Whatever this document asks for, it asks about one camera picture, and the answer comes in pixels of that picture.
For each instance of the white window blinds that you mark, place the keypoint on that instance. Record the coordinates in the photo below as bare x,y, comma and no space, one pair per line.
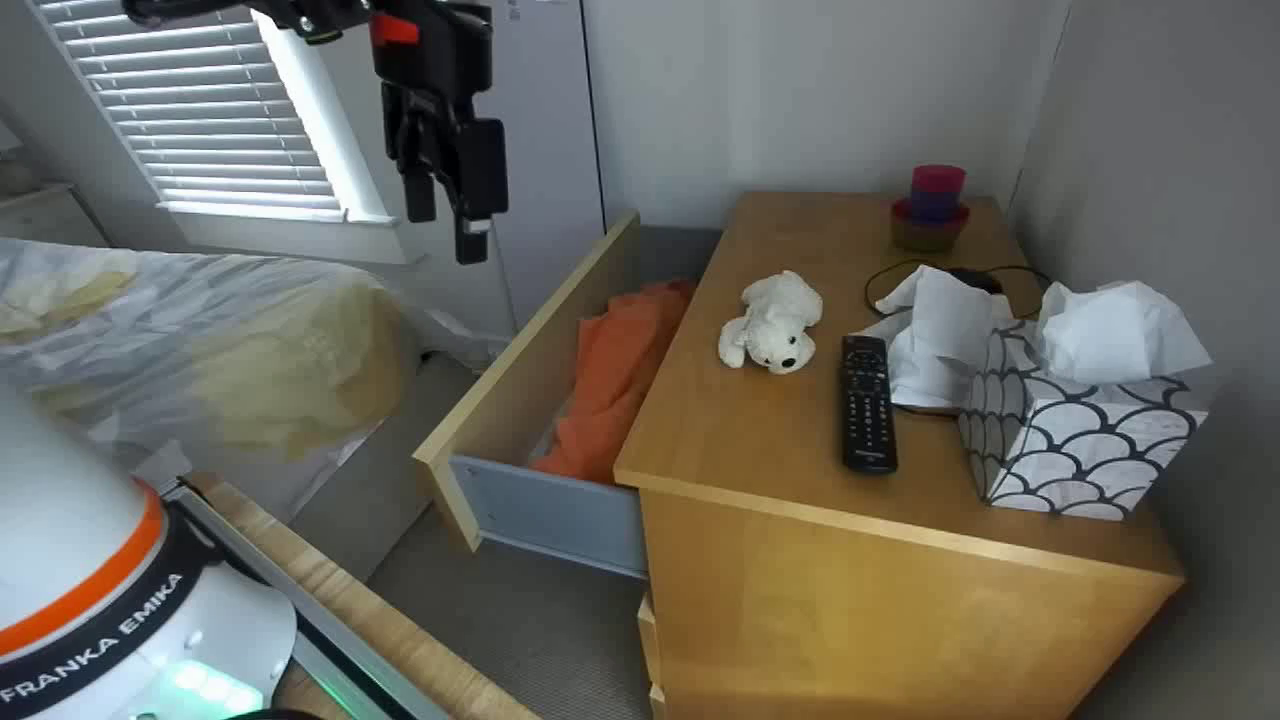
203,106

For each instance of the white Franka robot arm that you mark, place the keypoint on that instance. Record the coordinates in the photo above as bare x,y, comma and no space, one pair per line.
64,563

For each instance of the bed with plastic cover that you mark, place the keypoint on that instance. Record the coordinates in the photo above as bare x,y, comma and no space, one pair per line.
203,345

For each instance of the white plush bear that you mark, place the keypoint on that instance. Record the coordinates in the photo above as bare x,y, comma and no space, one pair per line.
777,323

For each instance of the black remote control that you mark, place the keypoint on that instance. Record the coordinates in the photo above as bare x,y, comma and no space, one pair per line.
866,406

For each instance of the stacked purple pink cups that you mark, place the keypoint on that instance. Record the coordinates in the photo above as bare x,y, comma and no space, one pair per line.
932,203

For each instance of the open wooden drawer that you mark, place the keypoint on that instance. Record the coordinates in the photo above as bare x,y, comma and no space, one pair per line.
535,512

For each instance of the scallop pattern tissue box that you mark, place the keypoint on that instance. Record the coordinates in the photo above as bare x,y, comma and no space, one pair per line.
1083,447

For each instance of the white tissue in box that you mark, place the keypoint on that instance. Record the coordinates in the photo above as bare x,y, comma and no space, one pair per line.
1113,334

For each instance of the light wooden nightstand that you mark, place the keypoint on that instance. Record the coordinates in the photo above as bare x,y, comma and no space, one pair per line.
826,603

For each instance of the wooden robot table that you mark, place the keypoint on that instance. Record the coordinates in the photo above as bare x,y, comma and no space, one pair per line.
375,624

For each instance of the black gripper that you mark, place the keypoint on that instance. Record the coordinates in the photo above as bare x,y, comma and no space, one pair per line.
446,134

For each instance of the orange cloth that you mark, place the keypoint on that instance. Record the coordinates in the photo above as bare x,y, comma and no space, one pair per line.
612,381

